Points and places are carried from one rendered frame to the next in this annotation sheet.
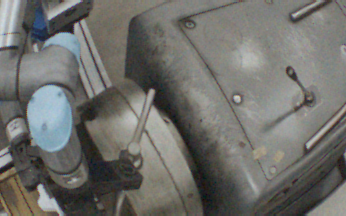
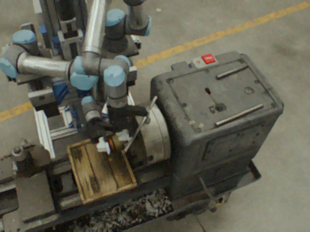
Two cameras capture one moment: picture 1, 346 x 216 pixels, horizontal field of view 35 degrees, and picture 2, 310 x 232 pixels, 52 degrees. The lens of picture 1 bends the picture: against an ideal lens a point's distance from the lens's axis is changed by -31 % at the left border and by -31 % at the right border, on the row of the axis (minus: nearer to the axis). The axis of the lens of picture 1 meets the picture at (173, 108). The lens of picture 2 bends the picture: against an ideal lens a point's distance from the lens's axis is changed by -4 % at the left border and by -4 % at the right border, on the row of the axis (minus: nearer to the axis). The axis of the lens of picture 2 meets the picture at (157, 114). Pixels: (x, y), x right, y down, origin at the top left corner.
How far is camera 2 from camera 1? 54 cm
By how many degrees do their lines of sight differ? 15
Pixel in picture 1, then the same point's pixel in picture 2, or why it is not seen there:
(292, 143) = (208, 122)
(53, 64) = (118, 62)
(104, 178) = (133, 108)
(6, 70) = (93, 61)
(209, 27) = (178, 82)
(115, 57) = not seen: hidden behind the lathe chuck
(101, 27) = not seen: hidden behind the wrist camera
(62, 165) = (117, 93)
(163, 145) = (158, 116)
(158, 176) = (155, 126)
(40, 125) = (110, 74)
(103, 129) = not seen: hidden behind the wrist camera
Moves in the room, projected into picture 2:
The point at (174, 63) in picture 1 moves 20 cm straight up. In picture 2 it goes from (164, 93) to (167, 66)
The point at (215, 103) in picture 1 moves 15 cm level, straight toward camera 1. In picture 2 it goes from (176, 105) to (164, 129)
